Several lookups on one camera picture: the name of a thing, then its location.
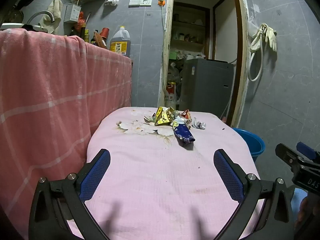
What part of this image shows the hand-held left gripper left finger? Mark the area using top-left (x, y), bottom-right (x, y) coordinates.
top-left (29, 149), bottom-right (112, 240)

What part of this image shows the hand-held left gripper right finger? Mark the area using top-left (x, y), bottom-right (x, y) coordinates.
top-left (213, 149), bottom-right (295, 240)

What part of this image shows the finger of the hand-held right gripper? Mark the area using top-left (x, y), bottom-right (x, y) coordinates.
top-left (275, 143), bottom-right (304, 173)
top-left (296, 141), bottom-right (320, 167)

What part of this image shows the blue plastic bucket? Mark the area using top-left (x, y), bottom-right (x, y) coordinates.
top-left (232, 127), bottom-right (265, 162)

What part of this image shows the silver wrapper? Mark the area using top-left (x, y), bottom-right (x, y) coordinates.
top-left (191, 120), bottom-right (207, 130)

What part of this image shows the blue snack wrapper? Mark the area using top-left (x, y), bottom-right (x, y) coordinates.
top-left (172, 119), bottom-right (196, 147)

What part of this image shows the red snack wrapper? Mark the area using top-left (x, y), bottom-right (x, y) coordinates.
top-left (180, 109), bottom-right (192, 128)

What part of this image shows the yellow snack wrapper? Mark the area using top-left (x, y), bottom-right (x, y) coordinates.
top-left (154, 106), bottom-right (178, 127)

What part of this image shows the person's right hand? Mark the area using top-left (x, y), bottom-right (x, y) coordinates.
top-left (296, 196), bottom-right (316, 230)

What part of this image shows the light blue cloth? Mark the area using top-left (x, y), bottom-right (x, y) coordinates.
top-left (291, 189), bottom-right (309, 212)

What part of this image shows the pink floral tablecloth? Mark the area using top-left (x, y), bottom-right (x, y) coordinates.
top-left (67, 106), bottom-right (265, 240)

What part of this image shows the grey refrigerator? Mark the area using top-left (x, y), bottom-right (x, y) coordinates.
top-left (179, 58), bottom-right (235, 119)

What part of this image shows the pink checked cloth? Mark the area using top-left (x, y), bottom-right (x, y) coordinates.
top-left (0, 29), bottom-right (133, 240)

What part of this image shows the white and red sack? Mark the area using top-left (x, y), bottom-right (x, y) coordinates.
top-left (164, 82), bottom-right (181, 109)

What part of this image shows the cream rubber glove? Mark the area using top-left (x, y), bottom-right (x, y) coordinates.
top-left (250, 24), bottom-right (265, 53)
top-left (264, 24), bottom-right (278, 53)

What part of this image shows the large cooking oil jug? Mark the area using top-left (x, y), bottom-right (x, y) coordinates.
top-left (109, 26), bottom-right (132, 57)

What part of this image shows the clear plastic bag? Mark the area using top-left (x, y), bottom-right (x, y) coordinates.
top-left (247, 15), bottom-right (258, 32)

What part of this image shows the wooden shelf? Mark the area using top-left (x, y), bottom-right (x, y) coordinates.
top-left (171, 2), bottom-right (211, 58)

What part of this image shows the orange red plastic bag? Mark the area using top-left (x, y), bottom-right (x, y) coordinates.
top-left (76, 11), bottom-right (87, 30)

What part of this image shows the perforated metal utensil holder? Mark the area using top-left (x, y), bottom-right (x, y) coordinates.
top-left (64, 3), bottom-right (82, 23)

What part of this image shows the metal faucet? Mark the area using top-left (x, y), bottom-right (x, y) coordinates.
top-left (26, 10), bottom-right (55, 27)

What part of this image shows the beige towel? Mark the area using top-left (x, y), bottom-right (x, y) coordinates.
top-left (42, 0), bottom-right (63, 34)

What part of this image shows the white hose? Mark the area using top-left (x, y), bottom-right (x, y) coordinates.
top-left (247, 27), bottom-right (264, 82)

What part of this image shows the wooden door frame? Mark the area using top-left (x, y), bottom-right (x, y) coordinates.
top-left (157, 0), bottom-right (251, 128)

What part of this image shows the white power cable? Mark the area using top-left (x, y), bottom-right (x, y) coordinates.
top-left (161, 5), bottom-right (167, 34)

